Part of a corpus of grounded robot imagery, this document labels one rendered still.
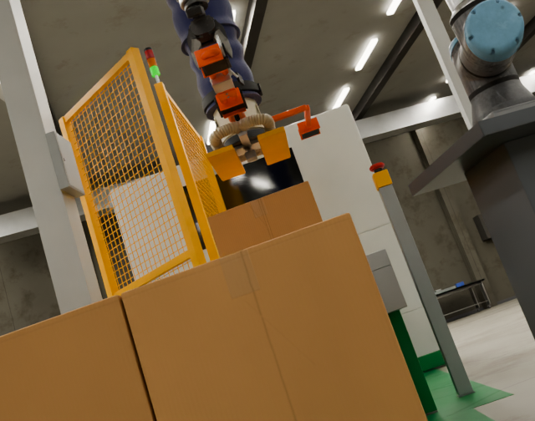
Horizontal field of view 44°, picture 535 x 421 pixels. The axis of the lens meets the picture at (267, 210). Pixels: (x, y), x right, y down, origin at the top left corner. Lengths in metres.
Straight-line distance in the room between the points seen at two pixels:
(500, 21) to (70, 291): 2.24
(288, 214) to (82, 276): 1.21
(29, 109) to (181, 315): 2.58
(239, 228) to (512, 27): 1.17
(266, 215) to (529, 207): 0.99
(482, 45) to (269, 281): 1.02
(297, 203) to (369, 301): 1.42
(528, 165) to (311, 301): 0.98
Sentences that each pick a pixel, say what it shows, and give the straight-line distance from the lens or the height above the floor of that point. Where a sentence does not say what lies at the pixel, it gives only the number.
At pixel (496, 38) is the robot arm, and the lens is 1.87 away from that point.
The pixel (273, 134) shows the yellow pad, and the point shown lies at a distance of 2.32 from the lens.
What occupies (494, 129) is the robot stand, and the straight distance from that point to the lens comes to 1.74.
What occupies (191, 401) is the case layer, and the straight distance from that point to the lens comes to 1.09.
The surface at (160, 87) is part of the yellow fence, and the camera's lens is 3.98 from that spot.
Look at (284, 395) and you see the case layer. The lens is 1.06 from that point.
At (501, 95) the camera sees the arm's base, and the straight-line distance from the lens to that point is 2.01.
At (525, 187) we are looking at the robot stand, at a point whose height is 0.58.
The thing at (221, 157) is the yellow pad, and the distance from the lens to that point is 2.37.
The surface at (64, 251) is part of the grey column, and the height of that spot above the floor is 1.18.
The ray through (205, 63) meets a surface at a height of 1.20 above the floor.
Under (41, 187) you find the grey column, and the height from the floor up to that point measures 1.52.
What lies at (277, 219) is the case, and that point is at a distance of 2.44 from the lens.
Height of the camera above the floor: 0.35
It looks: 13 degrees up
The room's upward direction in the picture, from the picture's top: 19 degrees counter-clockwise
